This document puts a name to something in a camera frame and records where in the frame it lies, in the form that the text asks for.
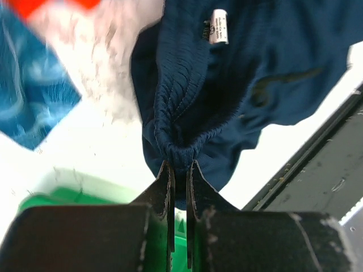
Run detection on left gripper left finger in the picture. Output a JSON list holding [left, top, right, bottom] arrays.
[[1, 162, 175, 271]]

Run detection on navy blue shorts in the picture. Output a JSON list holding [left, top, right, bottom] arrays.
[[131, 1, 362, 210]]

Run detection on orange hanging shorts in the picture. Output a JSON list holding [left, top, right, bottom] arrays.
[[2, 0, 101, 20]]

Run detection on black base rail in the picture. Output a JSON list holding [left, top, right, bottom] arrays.
[[244, 87, 362, 219]]

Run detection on blue patterned hanging shorts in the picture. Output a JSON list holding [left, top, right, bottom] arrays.
[[1, 4, 80, 150]]

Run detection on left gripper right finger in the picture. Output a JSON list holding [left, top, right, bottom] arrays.
[[186, 161, 356, 271]]

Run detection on white slotted cable duct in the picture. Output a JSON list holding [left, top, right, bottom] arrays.
[[339, 198, 362, 235]]

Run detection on green plastic tray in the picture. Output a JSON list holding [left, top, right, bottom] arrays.
[[18, 169, 191, 271]]

